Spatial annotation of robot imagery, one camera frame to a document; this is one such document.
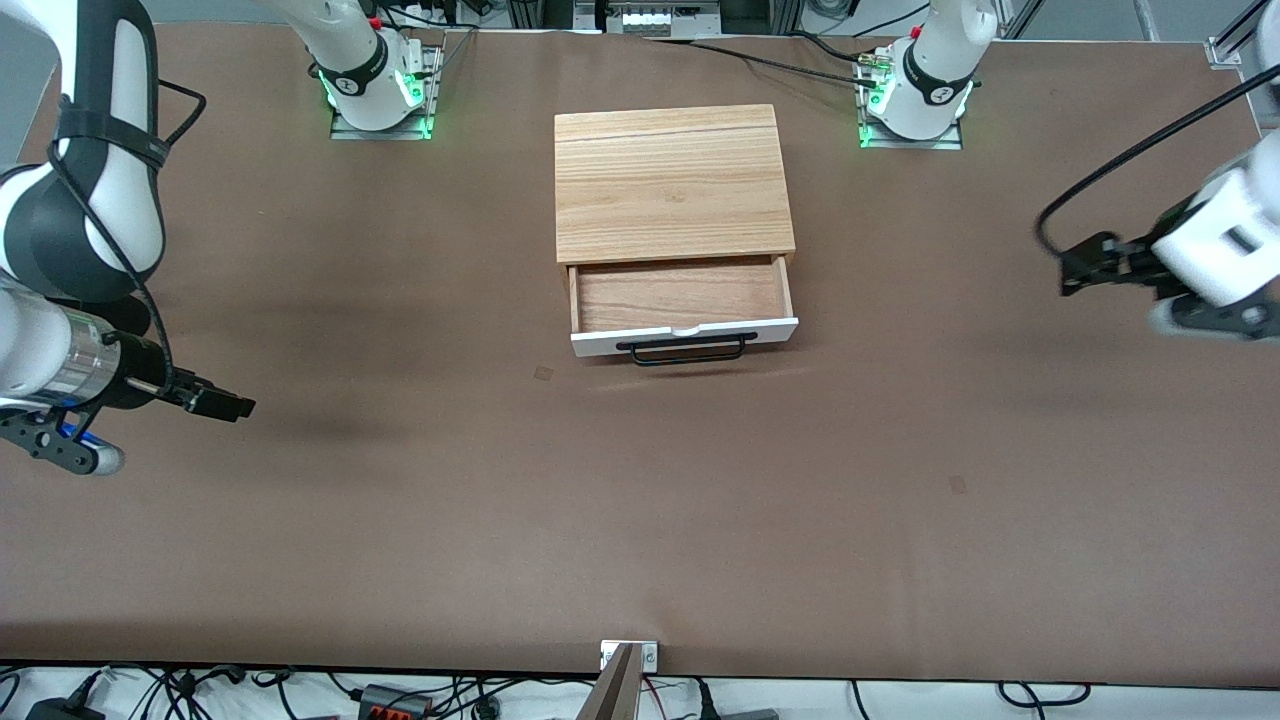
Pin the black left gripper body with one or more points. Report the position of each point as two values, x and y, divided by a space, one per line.
1138 261

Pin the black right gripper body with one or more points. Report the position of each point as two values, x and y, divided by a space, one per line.
133 373

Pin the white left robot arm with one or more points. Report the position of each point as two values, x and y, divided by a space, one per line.
935 60

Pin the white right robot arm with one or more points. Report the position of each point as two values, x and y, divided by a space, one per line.
125 210

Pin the wooden drawer cabinet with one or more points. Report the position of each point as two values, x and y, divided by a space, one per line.
670 190

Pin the black power adapter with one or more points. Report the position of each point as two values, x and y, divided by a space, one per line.
60 711

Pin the black box with orange clips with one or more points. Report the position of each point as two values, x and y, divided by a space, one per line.
395 703

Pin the white power strip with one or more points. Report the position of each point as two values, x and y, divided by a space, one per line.
650 20

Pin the black plug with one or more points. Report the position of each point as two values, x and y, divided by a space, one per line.
705 703

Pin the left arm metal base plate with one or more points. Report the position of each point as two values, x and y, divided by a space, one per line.
950 143

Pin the metal corner bracket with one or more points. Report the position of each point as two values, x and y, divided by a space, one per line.
1225 52

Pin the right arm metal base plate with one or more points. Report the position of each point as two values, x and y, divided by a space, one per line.
350 133

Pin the brown camera stand post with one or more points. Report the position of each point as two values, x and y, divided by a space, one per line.
612 695

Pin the small metal table bracket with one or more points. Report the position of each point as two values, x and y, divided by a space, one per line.
650 655

